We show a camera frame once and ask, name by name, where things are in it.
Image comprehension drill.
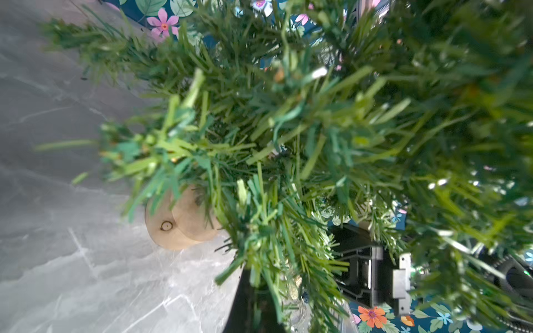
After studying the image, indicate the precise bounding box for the green christmas tree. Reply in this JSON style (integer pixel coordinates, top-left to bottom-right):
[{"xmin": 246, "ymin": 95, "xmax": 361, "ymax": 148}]
[{"xmin": 43, "ymin": 1, "xmax": 532, "ymax": 332}]

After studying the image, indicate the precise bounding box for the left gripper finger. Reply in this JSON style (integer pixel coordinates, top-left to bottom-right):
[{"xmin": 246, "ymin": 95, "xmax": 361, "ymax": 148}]
[{"xmin": 223, "ymin": 270, "xmax": 286, "ymax": 333}]

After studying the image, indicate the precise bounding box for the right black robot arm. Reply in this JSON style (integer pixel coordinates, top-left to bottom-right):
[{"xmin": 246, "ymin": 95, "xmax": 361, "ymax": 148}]
[{"xmin": 329, "ymin": 224, "xmax": 532, "ymax": 318}]

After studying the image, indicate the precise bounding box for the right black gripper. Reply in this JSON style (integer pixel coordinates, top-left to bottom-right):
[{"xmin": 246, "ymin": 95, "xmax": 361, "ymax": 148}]
[{"xmin": 329, "ymin": 225, "xmax": 412, "ymax": 316}]

